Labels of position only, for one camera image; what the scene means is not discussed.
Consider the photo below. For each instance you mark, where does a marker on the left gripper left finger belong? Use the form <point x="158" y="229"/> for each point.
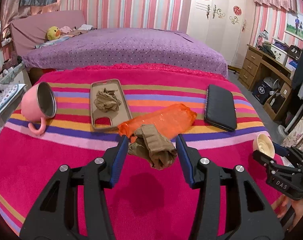
<point x="73" y="205"/>

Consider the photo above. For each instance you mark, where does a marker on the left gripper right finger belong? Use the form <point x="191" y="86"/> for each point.
<point x="230" y="203"/>

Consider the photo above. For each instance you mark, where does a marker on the brown paper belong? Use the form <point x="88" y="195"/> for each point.
<point x="152" y="146"/>

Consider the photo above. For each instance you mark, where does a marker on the orange plastic bag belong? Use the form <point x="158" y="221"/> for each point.
<point x="169" y="121"/>

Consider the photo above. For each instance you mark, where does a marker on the brown paper ball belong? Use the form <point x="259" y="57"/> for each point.
<point x="106" y="100"/>

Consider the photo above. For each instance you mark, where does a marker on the person right hand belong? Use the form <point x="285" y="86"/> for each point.
<point x="281" y="206"/>

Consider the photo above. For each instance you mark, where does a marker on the floral curtain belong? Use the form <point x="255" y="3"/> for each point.
<point x="295" y="137"/>

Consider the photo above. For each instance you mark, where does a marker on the black box under desk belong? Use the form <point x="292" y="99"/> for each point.
<point x="262" y="90"/>

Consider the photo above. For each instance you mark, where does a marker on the black phone wallet case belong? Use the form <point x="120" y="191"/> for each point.
<point x="220" y="109"/>

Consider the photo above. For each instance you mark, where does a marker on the pink metal mug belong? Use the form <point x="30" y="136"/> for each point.
<point x="37" y="105"/>

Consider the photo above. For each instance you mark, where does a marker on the wooden desk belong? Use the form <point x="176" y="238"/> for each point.
<point x="262" y="73"/>

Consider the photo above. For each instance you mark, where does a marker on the tan phone case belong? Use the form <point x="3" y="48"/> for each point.
<point x="109" y="121"/>

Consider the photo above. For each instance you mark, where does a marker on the white storage box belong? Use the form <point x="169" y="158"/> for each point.
<point x="280" y="55"/>

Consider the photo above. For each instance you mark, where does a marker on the desk lamp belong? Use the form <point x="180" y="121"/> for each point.
<point x="263" y="36"/>

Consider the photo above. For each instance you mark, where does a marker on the purple dotted bedspread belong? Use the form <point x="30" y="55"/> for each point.
<point x="106" y="47"/>

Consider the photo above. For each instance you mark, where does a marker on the yellow duck plush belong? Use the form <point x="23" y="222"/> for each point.
<point x="53" y="33"/>

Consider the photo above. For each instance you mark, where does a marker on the white wardrobe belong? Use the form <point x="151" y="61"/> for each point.
<point x="223" y="25"/>

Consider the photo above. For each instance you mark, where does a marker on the pink headboard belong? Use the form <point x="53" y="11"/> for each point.
<point x="31" y="31"/>

